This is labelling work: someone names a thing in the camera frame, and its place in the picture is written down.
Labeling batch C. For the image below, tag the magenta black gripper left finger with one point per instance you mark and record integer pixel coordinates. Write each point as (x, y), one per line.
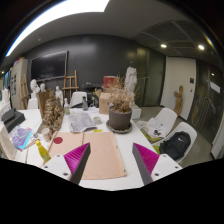
(71, 165)

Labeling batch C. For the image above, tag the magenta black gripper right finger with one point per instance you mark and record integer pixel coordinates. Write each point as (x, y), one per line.
(152, 166)

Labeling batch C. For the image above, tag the clear plastic water bottle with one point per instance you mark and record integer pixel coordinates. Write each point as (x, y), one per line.
(66, 107)

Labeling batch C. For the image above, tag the yellow liquid plastic bottle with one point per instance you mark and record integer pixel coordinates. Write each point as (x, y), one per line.
(42, 151)

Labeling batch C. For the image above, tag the red round disc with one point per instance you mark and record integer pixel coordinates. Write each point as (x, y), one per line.
(58, 140)

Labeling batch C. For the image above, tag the black backpack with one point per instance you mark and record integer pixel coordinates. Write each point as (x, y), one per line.
(176, 146)

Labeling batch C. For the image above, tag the white chair with papers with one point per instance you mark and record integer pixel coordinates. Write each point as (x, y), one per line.
(158, 127)

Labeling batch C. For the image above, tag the small paper cup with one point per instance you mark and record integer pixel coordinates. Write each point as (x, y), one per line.
(46, 134)

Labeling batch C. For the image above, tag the open newspaper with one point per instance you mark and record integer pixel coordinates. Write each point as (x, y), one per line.
(79, 122)

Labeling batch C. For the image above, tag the white chair with backpack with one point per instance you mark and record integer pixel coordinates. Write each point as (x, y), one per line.
(183, 126)

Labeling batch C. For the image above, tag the small white bowl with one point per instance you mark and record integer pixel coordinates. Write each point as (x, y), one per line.
(97, 120)

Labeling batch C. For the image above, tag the colourful book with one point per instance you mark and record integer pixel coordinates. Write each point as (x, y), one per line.
(20, 137)

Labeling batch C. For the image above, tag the golden ornate sculpture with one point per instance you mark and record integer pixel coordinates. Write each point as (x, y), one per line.
(52, 112)

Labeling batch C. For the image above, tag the grey pot with dried plant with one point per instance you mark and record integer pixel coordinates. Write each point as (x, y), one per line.
(120, 110)

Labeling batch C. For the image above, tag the wooden figure sculpture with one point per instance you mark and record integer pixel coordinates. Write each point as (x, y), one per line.
(179, 100)

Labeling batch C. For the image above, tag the cardboard box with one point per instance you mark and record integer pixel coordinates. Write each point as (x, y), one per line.
(104, 102)

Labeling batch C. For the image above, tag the wooden easel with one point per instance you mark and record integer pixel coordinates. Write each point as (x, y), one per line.
(70, 84)

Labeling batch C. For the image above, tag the white plaster bust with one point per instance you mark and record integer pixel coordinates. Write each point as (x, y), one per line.
(34, 87)

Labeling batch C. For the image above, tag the white plaster torso statue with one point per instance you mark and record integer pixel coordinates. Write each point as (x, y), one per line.
(131, 80)

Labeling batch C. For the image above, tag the wall mounted black television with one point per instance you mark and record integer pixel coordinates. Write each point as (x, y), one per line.
(50, 66)

